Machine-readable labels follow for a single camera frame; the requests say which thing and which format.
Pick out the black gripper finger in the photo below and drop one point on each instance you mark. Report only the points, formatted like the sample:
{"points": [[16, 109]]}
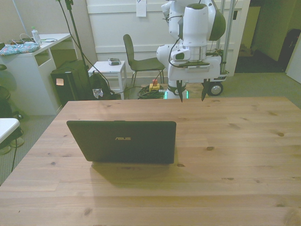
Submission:
{"points": [[205, 89], [180, 90]]}

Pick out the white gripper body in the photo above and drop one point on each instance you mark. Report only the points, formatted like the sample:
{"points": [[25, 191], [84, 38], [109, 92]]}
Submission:
{"points": [[200, 74]]}

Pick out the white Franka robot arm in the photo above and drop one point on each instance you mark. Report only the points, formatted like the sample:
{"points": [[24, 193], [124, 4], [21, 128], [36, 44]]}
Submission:
{"points": [[195, 26]]}

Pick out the black ASUS laptop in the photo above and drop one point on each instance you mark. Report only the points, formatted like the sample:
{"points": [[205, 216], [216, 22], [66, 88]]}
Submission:
{"points": [[127, 141]]}

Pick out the cart wheel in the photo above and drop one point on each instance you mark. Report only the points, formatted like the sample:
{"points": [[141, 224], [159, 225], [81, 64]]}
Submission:
{"points": [[216, 89]]}

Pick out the yellow emergency stop button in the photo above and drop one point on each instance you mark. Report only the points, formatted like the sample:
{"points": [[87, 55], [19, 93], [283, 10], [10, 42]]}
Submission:
{"points": [[154, 85]]}

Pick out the black chair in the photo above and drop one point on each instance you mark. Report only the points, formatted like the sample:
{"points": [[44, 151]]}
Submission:
{"points": [[137, 63]]}

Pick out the small grey device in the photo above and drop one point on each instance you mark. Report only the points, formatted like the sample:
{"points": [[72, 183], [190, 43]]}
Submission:
{"points": [[114, 62]]}

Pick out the small white side table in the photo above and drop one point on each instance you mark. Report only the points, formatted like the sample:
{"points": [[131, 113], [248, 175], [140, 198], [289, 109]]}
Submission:
{"points": [[110, 68]]}

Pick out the black backpack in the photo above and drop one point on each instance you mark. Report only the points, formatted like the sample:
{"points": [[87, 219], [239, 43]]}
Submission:
{"points": [[100, 87]]}

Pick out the white paper sheet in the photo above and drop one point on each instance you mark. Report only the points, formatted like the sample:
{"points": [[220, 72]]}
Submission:
{"points": [[141, 8]]}

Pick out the black suitcase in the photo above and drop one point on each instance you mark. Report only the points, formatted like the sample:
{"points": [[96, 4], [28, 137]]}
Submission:
{"points": [[289, 47]]}

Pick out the black tripod stand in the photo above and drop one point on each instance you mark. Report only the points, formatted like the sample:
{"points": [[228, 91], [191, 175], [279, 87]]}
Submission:
{"points": [[78, 47]]}

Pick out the black computer tower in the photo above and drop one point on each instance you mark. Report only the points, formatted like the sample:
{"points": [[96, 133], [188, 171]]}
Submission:
{"points": [[65, 87]]}

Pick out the clear plastic water bottle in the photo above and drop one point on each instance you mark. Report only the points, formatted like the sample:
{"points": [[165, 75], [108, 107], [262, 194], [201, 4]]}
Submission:
{"points": [[36, 37]]}

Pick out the white desk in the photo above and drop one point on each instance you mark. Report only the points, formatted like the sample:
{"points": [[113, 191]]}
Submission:
{"points": [[26, 80]]}

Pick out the patterned turquoise cloth bag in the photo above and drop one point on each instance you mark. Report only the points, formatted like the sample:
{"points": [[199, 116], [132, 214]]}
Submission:
{"points": [[18, 48]]}

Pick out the aluminium frame post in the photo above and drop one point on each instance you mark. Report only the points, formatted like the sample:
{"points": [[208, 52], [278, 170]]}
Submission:
{"points": [[229, 33]]}

